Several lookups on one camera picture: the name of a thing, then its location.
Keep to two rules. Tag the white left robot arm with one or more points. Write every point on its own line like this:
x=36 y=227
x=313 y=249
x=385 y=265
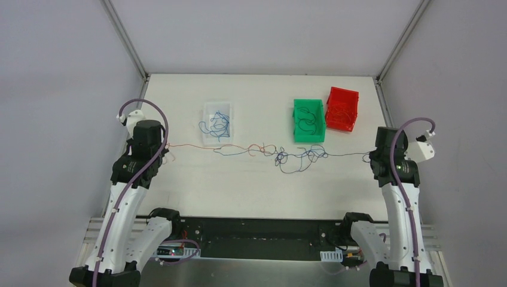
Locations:
x=114 y=261

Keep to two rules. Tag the green plastic bin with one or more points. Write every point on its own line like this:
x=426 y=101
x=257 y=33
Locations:
x=309 y=121

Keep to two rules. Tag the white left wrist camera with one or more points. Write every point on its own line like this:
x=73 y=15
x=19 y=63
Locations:
x=132 y=118

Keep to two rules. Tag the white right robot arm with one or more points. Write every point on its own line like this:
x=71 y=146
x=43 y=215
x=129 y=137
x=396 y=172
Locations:
x=402 y=261

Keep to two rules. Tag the clear plastic bin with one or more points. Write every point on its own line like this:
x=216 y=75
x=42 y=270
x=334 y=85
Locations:
x=216 y=125

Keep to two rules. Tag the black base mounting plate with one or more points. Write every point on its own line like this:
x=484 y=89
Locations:
x=269 y=239

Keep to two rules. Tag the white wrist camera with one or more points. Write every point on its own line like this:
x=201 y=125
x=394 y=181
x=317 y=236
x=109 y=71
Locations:
x=421 y=149
x=132 y=118

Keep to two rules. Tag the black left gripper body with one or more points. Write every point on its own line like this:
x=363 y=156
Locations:
x=159 y=154

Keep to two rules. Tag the red plastic bin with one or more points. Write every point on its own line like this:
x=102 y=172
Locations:
x=342 y=109

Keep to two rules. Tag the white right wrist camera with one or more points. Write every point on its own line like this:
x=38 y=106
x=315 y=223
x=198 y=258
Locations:
x=421 y=149

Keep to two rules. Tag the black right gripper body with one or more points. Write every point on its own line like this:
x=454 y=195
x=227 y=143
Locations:
x=374 y=159

